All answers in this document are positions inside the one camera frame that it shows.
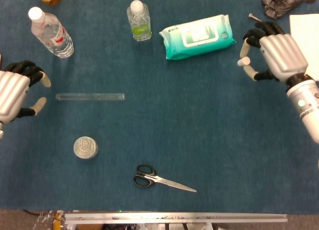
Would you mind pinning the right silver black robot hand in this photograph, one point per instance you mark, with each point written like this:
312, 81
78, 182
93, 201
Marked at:
284, 55

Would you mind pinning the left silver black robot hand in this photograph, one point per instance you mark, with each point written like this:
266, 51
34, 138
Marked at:
12, 95

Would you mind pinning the white rubber stopper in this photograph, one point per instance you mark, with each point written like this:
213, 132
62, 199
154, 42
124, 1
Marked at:
243, 61

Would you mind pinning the clear glass test tube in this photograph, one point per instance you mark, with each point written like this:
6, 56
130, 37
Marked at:
89, 96

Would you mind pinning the white orange book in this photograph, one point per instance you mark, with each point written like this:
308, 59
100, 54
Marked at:
309, 26

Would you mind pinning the metal bolt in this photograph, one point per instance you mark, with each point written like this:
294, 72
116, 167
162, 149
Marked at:
253, 16

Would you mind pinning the grey black work glove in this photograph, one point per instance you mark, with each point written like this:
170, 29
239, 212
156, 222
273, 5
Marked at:
281, 3

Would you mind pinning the large clear red-label water bottle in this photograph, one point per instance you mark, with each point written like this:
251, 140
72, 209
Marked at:
53, 35

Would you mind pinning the round clear jar of screws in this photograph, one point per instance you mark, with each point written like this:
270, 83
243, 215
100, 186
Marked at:
85, 148

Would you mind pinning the green wet wipes pack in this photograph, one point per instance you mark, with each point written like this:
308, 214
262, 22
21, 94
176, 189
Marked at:
179, 48

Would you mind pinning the crumpled clear plastic bag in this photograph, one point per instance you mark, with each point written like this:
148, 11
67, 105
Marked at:
47, 221

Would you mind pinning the teal table cloth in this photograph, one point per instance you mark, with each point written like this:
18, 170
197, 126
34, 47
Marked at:
159, 130

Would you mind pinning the small clear green-label bottle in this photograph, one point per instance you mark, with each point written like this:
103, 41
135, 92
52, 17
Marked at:
139, 23

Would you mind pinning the aluminium rail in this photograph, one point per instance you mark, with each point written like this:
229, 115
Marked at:
174, 217

